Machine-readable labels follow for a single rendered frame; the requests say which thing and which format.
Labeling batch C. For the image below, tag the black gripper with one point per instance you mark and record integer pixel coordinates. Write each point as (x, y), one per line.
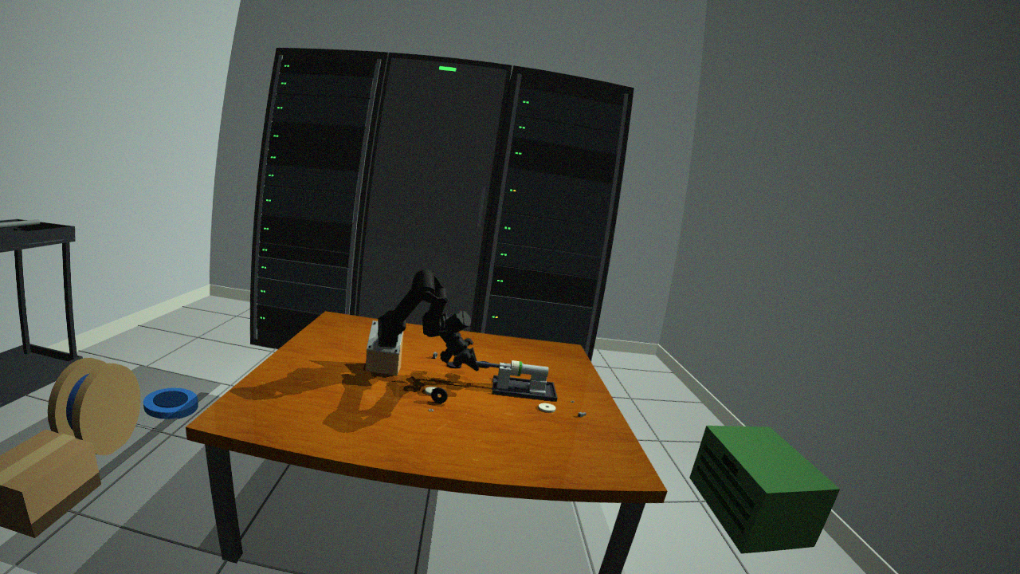
(463, 354)

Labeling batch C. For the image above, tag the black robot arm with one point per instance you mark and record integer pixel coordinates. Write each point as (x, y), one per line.
(425, 287)

